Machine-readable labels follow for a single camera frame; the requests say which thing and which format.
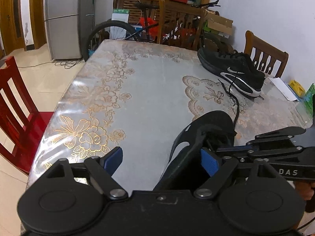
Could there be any brown wooden chair right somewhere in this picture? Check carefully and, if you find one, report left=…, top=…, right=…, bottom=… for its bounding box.
left=244, top=30, right=289, bottom=78

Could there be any person's right hand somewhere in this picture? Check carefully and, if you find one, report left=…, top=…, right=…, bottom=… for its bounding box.
left=294, top=181, right=315, bottom=201

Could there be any green snack packet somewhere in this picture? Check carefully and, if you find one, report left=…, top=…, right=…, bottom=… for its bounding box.
left=303, top=83, right=315, bottom=117

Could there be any floral lace tablecloth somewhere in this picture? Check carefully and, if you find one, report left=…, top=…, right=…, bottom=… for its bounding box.
left=28, top=40, right=312, bottom=192

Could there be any red wooden chair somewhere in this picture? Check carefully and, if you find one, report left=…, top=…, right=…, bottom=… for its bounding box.
left=1, top=56, right=54, bottom=175

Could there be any cardboard box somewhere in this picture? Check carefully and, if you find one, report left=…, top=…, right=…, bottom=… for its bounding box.
left=205, top=13, right=233, bottom=39

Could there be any yellow packet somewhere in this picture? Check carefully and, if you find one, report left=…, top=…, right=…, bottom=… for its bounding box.
left=289, top=79, right=305, bottom=98

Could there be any white green box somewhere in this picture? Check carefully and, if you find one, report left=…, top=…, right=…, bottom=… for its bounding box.
left=109, top=9, right=129, bottom=40

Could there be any black bicycle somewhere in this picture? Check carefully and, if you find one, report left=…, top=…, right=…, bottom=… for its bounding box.
left=83, top=1, right=233, bottom=61

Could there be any silver refrigerator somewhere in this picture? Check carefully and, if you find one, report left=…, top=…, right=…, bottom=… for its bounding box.
left=44, top=0, right=95, bottom=60

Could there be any black sneaker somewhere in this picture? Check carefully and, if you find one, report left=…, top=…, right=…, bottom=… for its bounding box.
left=197, top=47, right=265, bottom=98
left=154, top=110, right=236, bottom=192

